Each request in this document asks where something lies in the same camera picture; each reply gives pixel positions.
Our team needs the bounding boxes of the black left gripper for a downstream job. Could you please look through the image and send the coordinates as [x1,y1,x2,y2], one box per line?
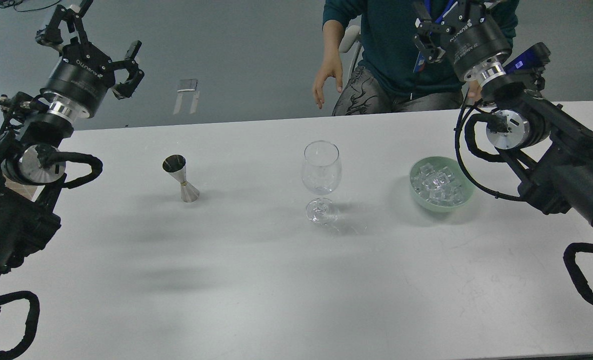
[35,0,145,118]

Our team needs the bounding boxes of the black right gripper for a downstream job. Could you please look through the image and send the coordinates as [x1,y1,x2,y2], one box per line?
[412,0,512,82]

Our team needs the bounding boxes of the steel double jigger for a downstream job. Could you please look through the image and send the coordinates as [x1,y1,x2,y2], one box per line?
[162,154,200,203]

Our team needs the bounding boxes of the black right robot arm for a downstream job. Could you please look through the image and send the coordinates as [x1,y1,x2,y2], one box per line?
[413,0,593,306]

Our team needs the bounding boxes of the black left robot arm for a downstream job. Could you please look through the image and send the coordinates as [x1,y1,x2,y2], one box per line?
[0,0,145,360]

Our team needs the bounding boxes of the pile of ice cubes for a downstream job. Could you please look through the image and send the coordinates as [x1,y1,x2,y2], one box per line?
[410,159,468,207]

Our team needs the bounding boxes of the clear wine glass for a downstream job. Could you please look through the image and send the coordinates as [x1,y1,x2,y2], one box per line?
[301,140,342,224]

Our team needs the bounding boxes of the person's bare hand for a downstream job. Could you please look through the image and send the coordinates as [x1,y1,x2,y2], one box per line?
[311,57,343,110]

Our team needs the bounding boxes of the white office chair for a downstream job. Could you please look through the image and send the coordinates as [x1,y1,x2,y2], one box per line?
[338,25,363,77]

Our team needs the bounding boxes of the green bowl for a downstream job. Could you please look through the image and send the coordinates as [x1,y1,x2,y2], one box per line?
[409,156,477,214]

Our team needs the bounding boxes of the black cables on floor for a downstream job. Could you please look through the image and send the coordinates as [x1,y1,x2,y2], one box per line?
[0,0,62,21]

